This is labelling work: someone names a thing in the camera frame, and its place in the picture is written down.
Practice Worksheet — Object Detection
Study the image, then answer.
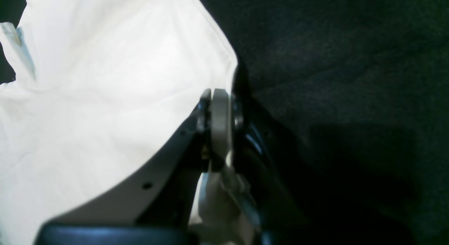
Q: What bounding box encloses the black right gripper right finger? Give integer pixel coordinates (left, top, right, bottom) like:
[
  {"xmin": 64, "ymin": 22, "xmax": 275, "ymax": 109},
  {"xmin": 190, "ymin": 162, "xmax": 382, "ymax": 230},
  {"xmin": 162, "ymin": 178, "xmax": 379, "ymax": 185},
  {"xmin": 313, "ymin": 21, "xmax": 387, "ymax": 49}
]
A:
[{"xmin": 212, "ymin": 62, "xmax": 414, "ymax": 245}]

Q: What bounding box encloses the black table cloth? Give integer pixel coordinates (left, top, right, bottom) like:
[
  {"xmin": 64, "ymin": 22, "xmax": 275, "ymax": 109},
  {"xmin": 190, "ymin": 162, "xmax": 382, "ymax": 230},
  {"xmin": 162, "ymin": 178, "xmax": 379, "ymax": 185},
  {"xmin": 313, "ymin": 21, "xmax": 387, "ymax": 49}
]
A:
[{"xmin": 1, "ymin": 0, "xmax": 448, "ymax": 245}]

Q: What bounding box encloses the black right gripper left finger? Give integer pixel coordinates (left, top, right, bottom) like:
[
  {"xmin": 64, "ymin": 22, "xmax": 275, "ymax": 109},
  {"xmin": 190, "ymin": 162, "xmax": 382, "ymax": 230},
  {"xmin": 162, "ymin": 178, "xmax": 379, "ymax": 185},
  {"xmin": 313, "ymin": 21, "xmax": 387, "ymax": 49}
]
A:
[{"xmin": 35, "ymin": 89, "xmax": 212, "ymax": 245}]

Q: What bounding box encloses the white T-shirt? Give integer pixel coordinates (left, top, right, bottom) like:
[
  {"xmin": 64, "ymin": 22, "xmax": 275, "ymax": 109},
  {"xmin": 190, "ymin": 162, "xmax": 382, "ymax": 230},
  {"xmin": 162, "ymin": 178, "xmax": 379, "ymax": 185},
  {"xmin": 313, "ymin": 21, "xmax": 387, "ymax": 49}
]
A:
[{"xmin": 0, "ymin": 0, "xmax": 237, "ymax": 245}]

